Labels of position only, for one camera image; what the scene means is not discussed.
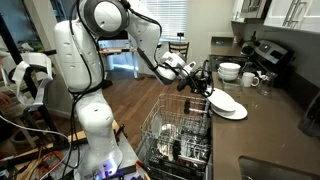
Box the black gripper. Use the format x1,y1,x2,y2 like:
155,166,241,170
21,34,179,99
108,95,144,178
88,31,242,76
184,69,215,98

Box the metal robot base table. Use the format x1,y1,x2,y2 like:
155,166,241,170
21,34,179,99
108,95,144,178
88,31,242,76
61,131,149,180

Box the dishwasher lower rack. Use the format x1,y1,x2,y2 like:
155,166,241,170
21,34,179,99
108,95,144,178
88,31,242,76
134,133,214,180

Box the person hand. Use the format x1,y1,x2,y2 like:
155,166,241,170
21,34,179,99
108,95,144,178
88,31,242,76
0,92,13,107

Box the white ceramic bowl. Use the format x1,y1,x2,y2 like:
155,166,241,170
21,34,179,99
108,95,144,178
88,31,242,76
218,62,242,74
217,68,240,79
218,73,240,83

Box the black rack clip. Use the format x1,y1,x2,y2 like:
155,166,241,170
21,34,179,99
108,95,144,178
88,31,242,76
183,98,192,115

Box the white ceramic mug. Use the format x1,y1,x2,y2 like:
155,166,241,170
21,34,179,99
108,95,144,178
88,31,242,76
241,71,260,88

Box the wooden chair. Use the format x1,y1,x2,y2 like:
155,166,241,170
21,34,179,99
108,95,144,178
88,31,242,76
167,41,190,61

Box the clear glass jar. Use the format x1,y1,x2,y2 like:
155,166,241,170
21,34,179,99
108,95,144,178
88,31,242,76
258,71,278,97

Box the black kitchen stove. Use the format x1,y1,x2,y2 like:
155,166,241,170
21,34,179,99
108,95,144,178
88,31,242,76
199,39,296,99

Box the white window blinds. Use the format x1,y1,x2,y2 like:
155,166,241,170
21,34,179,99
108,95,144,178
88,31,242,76
141,0,189,43

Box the narrow white cabinet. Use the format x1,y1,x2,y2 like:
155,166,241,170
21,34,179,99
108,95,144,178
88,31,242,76
230,0,246,24

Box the stainless steel microwave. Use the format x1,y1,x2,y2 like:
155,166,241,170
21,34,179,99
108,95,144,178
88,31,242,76
239,0,273,19

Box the black table clamp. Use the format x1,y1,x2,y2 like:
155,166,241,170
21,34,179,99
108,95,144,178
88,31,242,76
113,123,128,139

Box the wooden desk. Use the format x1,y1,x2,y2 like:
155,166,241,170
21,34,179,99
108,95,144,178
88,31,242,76
99,48,140,80

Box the steel kitchen sink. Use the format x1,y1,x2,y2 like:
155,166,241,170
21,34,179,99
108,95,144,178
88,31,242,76
238,155,320,180

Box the wooden board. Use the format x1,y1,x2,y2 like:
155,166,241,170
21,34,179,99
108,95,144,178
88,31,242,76
66,122,121,145

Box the black metal stand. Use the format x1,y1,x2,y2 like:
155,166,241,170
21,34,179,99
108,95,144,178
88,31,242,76
0,13,66,148

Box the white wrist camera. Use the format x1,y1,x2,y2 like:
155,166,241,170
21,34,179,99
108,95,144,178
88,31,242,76
181,60,198,77

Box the wire dishwasher rack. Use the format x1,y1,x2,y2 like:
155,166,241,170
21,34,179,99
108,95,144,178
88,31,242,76
139,93,213,158

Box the small black tripod camera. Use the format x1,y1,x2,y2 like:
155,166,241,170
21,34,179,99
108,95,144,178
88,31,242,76
176,31,186,43

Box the white cabinet with metal handles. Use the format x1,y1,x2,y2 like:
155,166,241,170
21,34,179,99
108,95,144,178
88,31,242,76
263,0,320,34

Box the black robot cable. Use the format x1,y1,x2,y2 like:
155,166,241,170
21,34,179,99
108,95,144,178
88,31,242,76
59,0,215,178

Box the orange cable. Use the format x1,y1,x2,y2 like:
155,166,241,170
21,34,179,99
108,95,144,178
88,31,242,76
36,150,65,173

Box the white fabric strap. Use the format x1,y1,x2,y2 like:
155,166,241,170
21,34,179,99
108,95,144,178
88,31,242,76
0,51,54,108

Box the white cable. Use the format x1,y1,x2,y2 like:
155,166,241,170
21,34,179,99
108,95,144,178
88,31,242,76
0,114,73,163

